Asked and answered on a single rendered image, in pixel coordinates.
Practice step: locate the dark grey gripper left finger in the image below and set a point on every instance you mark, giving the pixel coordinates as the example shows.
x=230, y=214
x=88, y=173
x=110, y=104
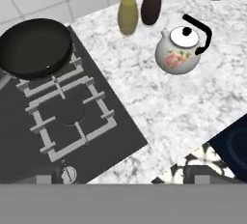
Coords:
x=43, y=179

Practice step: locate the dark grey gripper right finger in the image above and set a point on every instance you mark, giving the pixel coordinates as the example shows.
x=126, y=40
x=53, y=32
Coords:
x=202, y=179

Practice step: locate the silver hob knob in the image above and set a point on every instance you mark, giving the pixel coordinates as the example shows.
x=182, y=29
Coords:
x=68, y=174

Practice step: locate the dark grey gas hob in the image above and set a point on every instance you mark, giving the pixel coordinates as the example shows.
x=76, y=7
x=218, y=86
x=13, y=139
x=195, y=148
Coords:
x=106, y=131

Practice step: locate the black frying pan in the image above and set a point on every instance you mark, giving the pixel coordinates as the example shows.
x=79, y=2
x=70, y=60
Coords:
x=33, y=47

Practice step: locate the dark brown bottle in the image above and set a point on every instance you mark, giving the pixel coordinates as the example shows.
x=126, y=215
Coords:
x=151, y=7

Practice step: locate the yellow oil bottle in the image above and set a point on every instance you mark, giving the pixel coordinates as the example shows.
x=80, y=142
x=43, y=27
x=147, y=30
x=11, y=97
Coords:
x=127, y=15

